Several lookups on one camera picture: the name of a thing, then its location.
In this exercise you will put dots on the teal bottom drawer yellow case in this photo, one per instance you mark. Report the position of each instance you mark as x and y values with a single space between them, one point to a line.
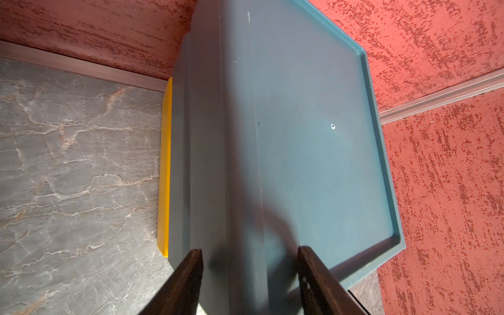
165 171

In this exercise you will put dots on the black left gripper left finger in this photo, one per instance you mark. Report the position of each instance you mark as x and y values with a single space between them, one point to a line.
180 294

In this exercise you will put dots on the teal stacked drawer cabinet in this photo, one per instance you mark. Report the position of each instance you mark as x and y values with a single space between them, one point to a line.
276 143

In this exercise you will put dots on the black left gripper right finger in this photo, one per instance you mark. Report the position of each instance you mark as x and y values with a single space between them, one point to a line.
321 293

